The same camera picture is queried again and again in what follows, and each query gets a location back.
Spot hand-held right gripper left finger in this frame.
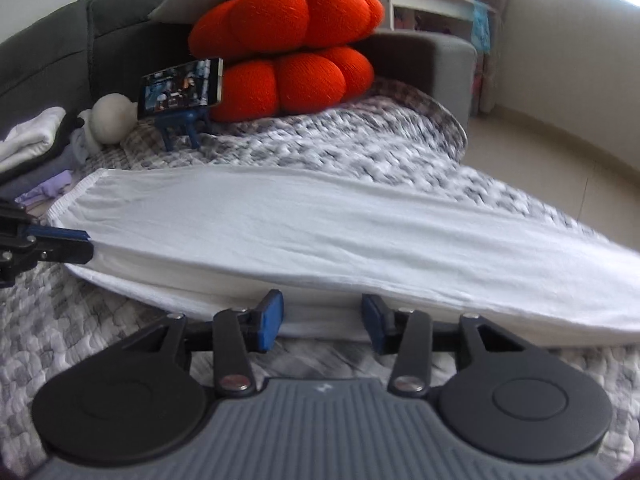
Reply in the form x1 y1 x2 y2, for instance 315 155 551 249
120 289 285 393

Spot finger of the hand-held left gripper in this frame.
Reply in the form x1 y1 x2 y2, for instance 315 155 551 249
0 200 95 288

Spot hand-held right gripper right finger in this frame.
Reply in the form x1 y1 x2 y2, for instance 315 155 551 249
361 294 531 393

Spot white cotton garment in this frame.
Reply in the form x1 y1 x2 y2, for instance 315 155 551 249
45 166 640 346

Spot folded purple clothes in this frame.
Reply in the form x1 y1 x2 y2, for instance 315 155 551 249
15 170 76 208

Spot folded grey-blue clothes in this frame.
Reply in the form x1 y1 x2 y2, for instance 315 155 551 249
65 127 96 168

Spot folded dark clothes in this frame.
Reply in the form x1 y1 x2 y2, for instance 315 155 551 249
0 120 83 186

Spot white round plush toy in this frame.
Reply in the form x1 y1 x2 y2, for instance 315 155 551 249
77 94 137 150

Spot blue stool-shaped phone stand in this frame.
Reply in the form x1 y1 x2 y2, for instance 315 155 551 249
155 106 211 152

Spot grey checked quilted blanket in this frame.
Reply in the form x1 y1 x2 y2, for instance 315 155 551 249
0 77 640 480

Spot dark grey sofa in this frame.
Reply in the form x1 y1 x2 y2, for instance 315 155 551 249
0 0 478 131

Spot smartphone playing video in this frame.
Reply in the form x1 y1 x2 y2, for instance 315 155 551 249
137 57 224 121

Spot orange flower-shaped cushion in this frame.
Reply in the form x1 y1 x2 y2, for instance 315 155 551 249
188 0 386 123

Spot blue printed bag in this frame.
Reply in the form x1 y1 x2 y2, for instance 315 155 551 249
471 2 492 52

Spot white shelf desk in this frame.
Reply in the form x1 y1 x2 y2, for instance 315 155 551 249
385 0 501 116

